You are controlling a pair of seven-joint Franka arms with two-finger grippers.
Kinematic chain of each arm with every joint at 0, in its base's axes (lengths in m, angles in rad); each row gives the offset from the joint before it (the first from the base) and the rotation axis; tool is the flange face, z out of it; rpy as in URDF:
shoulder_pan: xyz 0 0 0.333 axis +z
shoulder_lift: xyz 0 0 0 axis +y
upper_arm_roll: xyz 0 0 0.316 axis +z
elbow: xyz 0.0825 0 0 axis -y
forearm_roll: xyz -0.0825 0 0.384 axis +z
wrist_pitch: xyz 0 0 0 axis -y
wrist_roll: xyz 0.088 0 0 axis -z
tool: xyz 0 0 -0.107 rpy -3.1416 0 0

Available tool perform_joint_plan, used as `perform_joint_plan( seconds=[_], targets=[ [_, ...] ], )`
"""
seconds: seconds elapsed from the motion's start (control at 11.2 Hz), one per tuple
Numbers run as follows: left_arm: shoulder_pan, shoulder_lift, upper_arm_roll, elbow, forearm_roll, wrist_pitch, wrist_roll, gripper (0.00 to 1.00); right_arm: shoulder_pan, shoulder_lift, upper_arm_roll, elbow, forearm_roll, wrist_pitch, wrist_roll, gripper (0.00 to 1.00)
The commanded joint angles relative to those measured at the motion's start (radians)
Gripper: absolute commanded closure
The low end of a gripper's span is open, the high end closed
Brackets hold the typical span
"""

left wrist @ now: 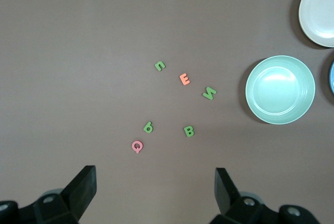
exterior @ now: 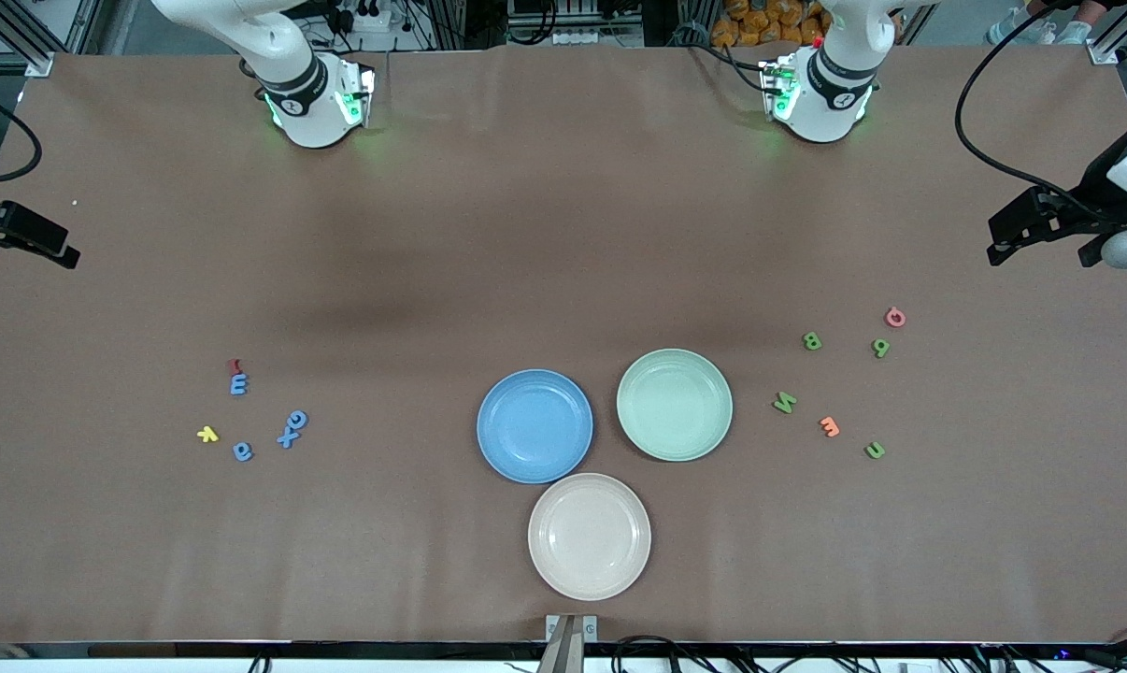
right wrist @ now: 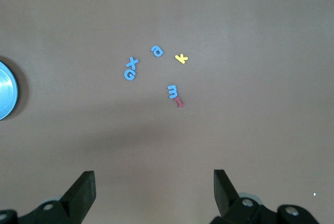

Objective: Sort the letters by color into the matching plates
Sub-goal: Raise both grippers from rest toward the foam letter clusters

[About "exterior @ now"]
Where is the orange packaged goods bag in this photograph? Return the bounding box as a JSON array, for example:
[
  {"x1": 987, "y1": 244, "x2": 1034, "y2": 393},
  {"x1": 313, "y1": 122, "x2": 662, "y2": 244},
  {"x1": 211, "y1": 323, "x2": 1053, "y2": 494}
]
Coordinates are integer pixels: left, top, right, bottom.
[{"x1": 711, "y1": 0, "x2": 831, "y2": 48}]

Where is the pale green round plate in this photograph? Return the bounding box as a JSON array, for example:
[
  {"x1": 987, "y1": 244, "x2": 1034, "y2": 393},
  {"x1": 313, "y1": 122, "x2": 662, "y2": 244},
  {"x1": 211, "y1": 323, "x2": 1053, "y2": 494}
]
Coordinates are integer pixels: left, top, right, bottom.
[{"x1": 617, "y1": 349, "x2": 734, "y2": 463}]

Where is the white power strip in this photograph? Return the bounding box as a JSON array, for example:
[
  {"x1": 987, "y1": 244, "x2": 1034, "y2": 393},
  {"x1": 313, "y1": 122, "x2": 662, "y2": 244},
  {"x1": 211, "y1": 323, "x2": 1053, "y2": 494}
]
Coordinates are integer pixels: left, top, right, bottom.
[{"x1": 344, "y1": 0, "x2": 392, "y2": 35}]

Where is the brown table cover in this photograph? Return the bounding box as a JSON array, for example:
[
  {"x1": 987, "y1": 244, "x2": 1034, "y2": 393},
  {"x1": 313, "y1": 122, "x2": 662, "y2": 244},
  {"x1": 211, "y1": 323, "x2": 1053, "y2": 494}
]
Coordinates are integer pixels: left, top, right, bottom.
[{"x1": 0, "y1": 42, "x2": 1127, "y2": 646}]

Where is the blue round plate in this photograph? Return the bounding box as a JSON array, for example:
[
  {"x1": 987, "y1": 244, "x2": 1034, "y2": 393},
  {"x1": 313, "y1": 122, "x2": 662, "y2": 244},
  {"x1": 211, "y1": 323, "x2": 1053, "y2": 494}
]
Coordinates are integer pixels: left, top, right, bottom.
[{"x1": 478, "y1": 369, "x2": 594, "y2": 485}]

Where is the beige round plate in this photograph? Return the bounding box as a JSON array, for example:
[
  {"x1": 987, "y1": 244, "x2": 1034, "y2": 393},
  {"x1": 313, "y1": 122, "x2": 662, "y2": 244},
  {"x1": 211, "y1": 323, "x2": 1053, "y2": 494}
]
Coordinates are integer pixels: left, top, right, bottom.
[{"x1": 528, "y1": 473, "x2": 652, "y2": 601}]

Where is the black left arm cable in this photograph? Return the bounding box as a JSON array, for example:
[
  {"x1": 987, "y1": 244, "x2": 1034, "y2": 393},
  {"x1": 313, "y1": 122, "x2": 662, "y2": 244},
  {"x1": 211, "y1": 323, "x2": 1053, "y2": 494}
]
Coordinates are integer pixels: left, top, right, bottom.
[{"x1": 954, "y1": 0, "x2": 1125, "y2": 225}]

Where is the aluminium frame post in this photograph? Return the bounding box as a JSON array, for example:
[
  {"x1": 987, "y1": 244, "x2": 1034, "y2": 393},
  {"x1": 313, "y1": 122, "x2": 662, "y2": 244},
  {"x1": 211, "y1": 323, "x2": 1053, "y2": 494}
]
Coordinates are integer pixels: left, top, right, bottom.
[
  {"x1": 1087, "y1": 0, "x2": 1127, "y2": 66},
  {"x1": 0, "y1": 0, "x2": 55, "y2": 78}
]

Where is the black table edge rail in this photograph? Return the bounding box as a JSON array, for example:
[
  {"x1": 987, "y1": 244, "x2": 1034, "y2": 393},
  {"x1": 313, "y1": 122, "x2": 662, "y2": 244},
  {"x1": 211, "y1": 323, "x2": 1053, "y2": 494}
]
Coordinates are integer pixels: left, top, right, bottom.
[{"x1": 0, "y1": 641, "x2": 1127, "y2": 662}]

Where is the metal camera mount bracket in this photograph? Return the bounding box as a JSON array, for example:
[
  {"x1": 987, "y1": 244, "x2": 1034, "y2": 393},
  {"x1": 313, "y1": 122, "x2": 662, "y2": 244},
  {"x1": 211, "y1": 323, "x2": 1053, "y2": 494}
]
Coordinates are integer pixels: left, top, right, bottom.
[{"x1": 545, "y1": 614, "x2": 599, "y2": 673}]

